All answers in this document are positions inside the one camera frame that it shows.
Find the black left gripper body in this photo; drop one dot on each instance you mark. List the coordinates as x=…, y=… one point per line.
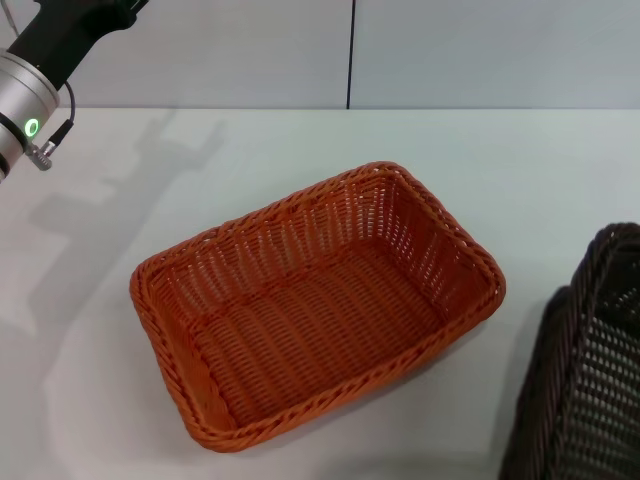
x=65, y=30

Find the orange woven plastic basket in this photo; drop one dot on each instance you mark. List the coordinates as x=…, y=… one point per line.
x=320, y=330

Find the dark brown woven basket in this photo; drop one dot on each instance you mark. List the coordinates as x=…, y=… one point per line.
x=580, y=375

